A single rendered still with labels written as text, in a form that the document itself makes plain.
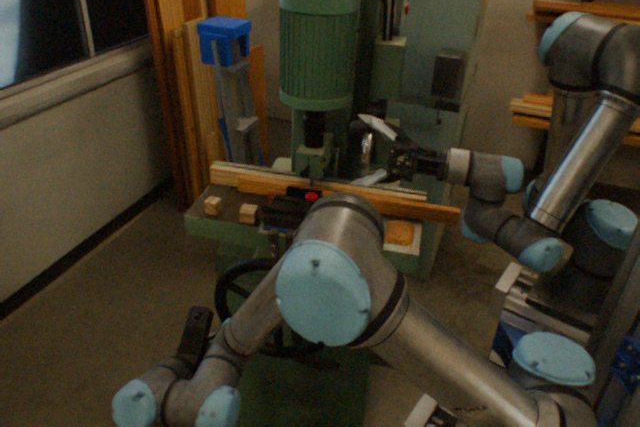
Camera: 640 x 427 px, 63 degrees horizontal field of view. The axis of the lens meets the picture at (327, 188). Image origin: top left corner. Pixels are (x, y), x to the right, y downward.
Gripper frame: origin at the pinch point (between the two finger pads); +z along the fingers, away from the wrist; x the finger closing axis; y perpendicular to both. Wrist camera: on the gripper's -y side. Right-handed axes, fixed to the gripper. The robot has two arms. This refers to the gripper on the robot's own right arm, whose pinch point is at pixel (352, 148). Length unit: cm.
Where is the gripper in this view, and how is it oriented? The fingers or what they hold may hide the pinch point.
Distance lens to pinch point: 114.9
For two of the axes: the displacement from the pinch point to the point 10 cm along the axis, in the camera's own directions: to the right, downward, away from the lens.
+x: -1.1, 9.5, 2.9
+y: -1.9, 2.6, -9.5
